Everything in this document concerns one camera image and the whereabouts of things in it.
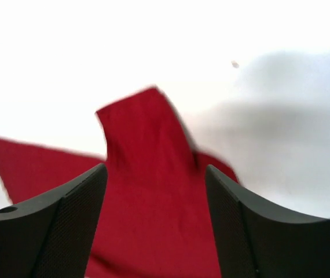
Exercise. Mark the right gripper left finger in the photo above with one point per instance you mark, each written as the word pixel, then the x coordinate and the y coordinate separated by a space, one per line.
pixel 51 235

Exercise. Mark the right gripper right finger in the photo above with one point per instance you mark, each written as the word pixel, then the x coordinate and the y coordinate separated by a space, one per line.
pixel 255 237

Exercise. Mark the dark red t-shirt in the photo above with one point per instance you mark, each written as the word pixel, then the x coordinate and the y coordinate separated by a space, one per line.
pixel 155 220

